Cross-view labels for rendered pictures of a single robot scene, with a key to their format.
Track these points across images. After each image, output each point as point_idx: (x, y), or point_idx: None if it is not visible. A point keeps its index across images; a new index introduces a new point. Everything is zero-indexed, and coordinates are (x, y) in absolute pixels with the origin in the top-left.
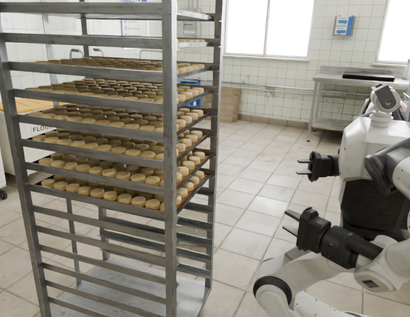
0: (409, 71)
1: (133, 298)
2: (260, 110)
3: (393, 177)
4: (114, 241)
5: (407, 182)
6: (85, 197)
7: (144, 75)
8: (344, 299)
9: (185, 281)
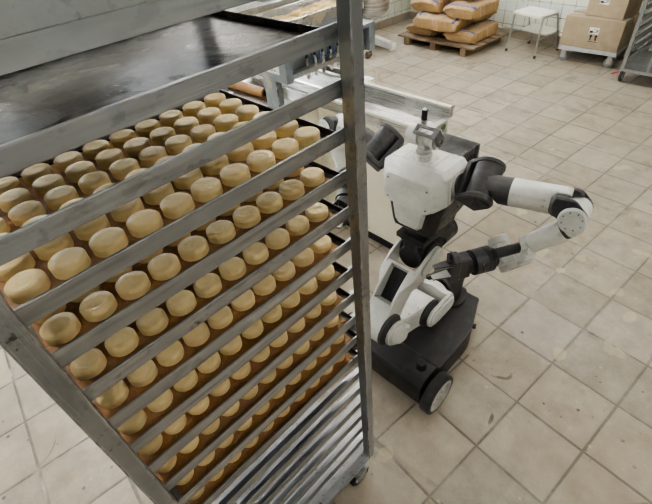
0: None
1: (271, 468)
2: None
3: (508, 201)
4: (109, 479)
5: (530, 202)
6: (274, 435)
7: (328, 260)
8: (343, 287)
9: None
